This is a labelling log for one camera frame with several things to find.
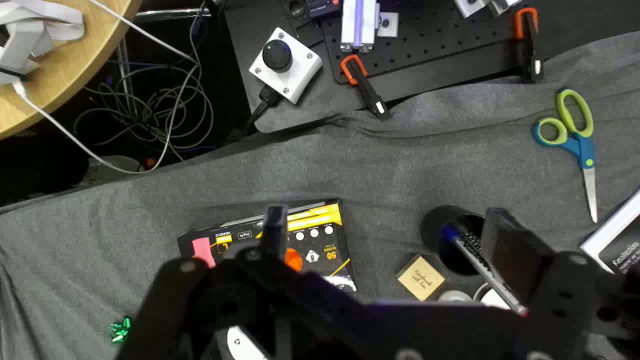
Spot round wooden table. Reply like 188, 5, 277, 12
0, 0, 144, 141

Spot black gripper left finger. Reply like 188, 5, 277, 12
257, 204, 289, 272

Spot black pen cup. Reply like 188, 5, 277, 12
418, 204, 496, 277

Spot black perforated board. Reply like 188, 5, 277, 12
285, 0, 543, 87

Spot green blue scissors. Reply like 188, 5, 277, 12
529, 88, 602, 226

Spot white cable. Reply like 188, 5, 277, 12
9, 0, 204, 176

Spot small white square bracket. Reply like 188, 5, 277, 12
375, 10, 399, 38

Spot tangle of dark cables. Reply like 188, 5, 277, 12
69, 0, 215, 167

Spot black nitrile gloves pack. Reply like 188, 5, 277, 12
175, 198, 359, 297

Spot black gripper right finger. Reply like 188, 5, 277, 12
478, 206, 557, 307

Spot white purple block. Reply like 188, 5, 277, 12
337, 0, 382, 55

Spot black button box cable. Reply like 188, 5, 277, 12
225, 87, 284, 145

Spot blue pen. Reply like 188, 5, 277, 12
440, 224, 529, 319

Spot green gift bow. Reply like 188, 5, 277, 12
107, 315, 133, 347

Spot white box with black button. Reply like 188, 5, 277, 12
247, 26, 323, 109

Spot small white block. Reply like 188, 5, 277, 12
488, 0, 524, 16
454, 0, 489, 21

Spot small wooden square box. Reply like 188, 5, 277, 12
393, 253, 447, 305

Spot orange black clamp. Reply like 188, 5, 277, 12
511, 6, 543, 85
337, 55, 391, 123

